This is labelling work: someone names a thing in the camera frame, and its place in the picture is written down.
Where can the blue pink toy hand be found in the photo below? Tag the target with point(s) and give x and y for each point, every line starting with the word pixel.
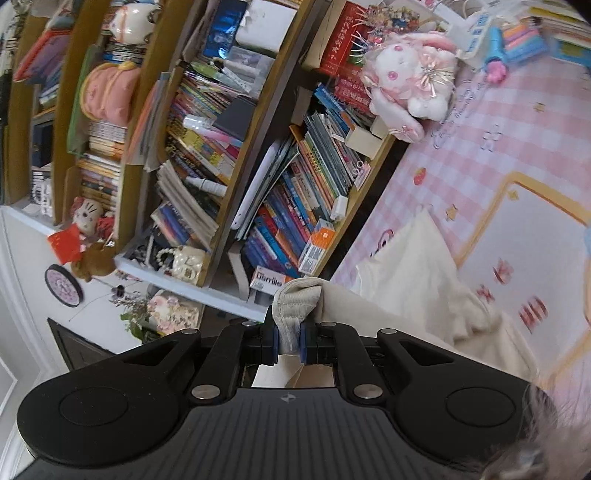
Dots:
pixel 496 50

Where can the row of red yellow books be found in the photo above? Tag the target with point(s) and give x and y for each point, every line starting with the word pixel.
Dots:
pixel 203 106

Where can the person's fuzzy beige clothing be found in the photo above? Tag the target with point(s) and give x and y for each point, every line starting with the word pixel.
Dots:
pixel 545 443

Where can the cream pen holder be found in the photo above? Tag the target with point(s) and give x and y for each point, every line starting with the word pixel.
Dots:
pixel 364 141

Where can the clear plastic box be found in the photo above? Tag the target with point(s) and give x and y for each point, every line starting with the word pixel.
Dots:
pixel 249 67

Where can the pink plush pouch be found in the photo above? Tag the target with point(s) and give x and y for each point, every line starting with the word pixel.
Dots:
pixel 108 94

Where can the floral decor plaque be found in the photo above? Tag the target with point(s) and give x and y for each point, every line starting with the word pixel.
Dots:
pixel 175 314

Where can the white tablet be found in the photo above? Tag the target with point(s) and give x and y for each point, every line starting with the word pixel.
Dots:
pixel 256 184

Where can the stack of small comic books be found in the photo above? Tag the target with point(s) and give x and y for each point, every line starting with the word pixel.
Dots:
pixel 101 161

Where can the white storage box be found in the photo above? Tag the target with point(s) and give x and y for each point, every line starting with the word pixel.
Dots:
pixel 268 23

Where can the pink binder clip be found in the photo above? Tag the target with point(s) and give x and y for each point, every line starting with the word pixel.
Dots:
pixel 361 174

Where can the thick grey paperback book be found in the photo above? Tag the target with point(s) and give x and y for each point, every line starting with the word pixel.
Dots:
pixel 240 277

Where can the red envelope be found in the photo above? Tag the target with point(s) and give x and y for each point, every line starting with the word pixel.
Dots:
pixel 67 244

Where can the flat white orange box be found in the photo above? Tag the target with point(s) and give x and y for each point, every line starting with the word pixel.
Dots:
pixel 316 247

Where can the red patterned thick book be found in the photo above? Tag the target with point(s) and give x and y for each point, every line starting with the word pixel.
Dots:
pixel 353 92

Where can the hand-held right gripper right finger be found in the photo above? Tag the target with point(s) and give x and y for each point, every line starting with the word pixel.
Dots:
pixel 302 346

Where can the brown plush bear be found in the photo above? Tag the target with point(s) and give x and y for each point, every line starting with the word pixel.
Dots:
pixel 94 263

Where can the row of colourful books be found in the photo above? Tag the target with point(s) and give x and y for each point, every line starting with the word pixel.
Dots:
pixel 295 203

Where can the thick book with white pages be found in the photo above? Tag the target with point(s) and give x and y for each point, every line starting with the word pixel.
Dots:
pixel 184 203

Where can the red thick dictionary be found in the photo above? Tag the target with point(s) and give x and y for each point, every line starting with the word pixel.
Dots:
pixel 344 37

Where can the beige sweatpants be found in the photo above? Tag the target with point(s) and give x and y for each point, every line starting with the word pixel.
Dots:
pixel 369 318

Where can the stack of books by wall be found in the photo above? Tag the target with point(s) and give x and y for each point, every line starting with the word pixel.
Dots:
pixel 568 32

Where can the round purple plate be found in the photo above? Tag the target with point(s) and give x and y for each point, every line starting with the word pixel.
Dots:
pixel 63 285

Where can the white piggy bank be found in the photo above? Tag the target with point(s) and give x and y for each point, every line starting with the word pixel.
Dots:
pixel 136 23

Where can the white cat doll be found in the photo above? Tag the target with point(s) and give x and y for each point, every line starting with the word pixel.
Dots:
pixel 90 217

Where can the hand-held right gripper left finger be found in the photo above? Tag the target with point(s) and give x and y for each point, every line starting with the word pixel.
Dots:
pixel 275 348

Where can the dried flower bunch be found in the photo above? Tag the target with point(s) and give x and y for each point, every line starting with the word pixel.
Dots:
pixel 131 314

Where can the small white plastic case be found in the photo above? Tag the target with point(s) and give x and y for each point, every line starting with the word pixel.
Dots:
pixel 339 207

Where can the tall white orange box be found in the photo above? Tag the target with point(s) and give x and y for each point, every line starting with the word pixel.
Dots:
pixel 268 280

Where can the cream T-shirt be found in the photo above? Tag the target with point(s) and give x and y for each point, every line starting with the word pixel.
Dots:
pixel 415 272

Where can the wooden bookshelf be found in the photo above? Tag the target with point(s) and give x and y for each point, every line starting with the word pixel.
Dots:
pixel 221 302

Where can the pink white plush bunny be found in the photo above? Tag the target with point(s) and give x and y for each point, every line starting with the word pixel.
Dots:
pixel 406 78

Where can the blue foil pack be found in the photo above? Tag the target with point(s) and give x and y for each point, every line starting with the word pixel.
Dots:
pixel 224 27

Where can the white power strip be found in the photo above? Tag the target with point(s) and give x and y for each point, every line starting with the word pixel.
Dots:
pixel 478 34

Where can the dark grey box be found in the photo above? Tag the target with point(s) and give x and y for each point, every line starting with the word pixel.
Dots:
pixel 235 120

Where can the white tube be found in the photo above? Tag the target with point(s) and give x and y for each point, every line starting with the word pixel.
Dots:
pixel 203 184

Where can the black screen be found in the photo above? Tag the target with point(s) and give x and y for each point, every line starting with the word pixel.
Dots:
pixel 78 344

